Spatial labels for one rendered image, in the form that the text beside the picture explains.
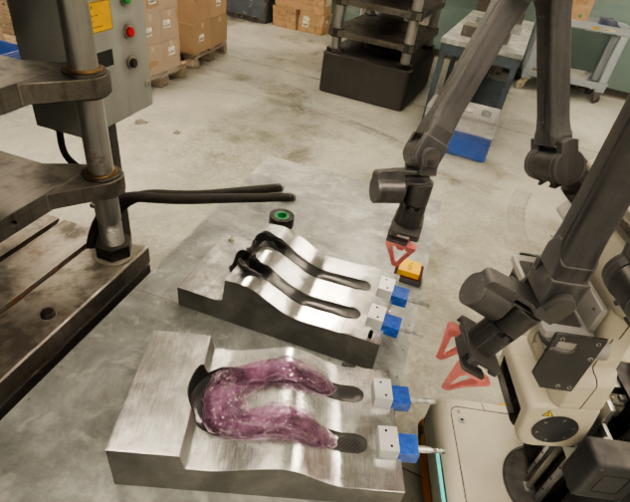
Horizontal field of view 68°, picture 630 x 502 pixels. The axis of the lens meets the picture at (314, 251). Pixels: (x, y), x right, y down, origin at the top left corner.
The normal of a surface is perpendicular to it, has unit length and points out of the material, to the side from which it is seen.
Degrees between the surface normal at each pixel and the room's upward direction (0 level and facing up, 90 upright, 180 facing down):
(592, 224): 90
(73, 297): 0
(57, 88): 90
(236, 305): 90
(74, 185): 0
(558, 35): 70
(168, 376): 0
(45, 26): 90
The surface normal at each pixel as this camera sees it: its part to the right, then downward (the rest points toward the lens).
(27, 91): 0.56, 0.55
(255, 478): -0.02, 0.60
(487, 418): 0.12, -0.79
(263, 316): -0.32, 0.54
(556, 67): 0.18, 0.30
